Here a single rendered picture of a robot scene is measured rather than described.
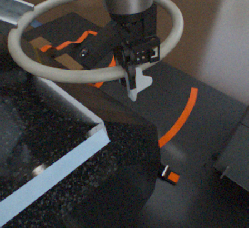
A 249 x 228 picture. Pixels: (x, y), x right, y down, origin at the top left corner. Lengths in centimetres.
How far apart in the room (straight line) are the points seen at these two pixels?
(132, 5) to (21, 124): 37
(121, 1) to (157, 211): 109
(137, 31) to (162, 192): 103
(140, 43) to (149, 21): 4
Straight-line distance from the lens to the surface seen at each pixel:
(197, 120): 168
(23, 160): 55
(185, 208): 136
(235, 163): 140
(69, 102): 62
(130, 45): 48
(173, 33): 63
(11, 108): 66
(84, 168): 56
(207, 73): 209
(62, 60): 192
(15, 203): 54
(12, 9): 89
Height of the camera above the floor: 127
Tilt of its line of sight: 48 degrees down
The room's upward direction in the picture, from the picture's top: straight up
